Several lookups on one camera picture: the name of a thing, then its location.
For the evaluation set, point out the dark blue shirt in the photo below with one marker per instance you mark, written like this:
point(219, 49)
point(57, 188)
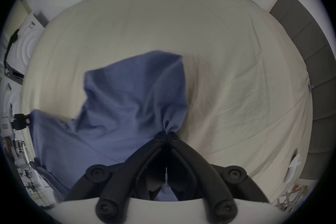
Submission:
point(131, 99)

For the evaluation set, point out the white paper sheet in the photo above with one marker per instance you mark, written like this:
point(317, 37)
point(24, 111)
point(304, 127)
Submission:
point(293, 167)

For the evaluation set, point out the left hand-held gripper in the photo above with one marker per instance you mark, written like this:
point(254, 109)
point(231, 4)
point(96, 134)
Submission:
point(5, 124)

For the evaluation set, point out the small blue clip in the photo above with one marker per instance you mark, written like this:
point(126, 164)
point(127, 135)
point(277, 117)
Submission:
point(310, 88)

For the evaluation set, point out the bed with beige sheet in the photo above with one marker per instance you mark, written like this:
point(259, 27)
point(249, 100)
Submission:
point(210, 47)

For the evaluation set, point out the white washing machine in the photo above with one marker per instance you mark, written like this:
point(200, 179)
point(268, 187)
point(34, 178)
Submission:
point(25, 41)

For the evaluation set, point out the grey padded headboard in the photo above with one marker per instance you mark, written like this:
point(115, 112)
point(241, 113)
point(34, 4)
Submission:
point(312, 41)

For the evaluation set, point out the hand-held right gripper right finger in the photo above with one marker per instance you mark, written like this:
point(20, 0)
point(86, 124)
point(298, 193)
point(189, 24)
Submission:
point(210, 181)

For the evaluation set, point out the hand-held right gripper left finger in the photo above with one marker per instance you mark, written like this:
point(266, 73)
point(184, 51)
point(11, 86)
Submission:
point(123, 178)

